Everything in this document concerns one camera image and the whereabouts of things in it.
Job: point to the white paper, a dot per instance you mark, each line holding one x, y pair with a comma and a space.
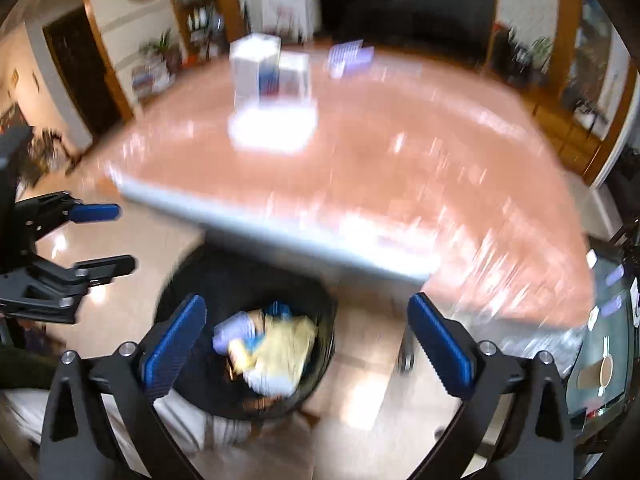
270, 382

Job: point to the flat white box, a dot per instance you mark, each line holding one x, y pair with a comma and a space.
272, 127

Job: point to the brown paper cup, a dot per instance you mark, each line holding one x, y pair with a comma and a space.
605, 370

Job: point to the glass coffee table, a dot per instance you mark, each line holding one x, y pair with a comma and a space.
617, 400

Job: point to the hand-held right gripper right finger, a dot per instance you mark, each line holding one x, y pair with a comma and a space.
440, 345

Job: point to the blue white medicine box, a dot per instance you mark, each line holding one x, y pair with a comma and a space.
255, 67

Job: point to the dark wooden door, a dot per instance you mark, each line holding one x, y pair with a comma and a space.
80, 70

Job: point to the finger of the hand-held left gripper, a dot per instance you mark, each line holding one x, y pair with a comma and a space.
95, 212
105, 266

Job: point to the purple blister pack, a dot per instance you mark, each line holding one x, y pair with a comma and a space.
342, 57
366, 57

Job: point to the blue wrapper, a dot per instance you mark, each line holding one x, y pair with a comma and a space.
278, 309

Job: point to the small leafy potted plant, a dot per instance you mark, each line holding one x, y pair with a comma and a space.
542, 50

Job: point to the green plant in dark pot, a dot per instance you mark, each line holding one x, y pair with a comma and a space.
172, 60

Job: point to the black flat television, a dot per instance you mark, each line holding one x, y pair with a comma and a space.
400, 5

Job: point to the giraffe picture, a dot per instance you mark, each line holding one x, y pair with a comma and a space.
285, 5

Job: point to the white carton box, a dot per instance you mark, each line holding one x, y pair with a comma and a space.
295, 77

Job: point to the yellow packet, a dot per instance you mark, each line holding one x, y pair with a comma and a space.
290, 340

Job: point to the clear plastic table cover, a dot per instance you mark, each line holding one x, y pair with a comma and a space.
400, 160

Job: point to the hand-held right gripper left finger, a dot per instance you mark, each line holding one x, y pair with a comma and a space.
175, 350

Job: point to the black trash bin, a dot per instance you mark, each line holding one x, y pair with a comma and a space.
320, 360

